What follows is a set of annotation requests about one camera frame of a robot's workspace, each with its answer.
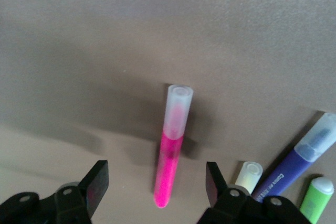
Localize yellow highlighter marker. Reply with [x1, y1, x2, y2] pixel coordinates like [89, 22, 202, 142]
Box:
[234, 161, 264, 196]

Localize pink highlighter marker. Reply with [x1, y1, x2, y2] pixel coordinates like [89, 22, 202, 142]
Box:
[153, 84, 194, 209]

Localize purple highlighter marker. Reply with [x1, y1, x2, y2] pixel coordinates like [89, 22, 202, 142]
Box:
[251, 112, 336, 204]

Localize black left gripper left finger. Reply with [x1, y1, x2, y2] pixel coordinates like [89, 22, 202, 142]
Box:
[0, 159, 109, 224]

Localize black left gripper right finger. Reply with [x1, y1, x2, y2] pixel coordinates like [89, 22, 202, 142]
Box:
[196, 161, 313, 224]

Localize green highlighter marker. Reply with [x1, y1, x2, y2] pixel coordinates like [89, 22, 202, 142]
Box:
[299, 176, 335, 223]

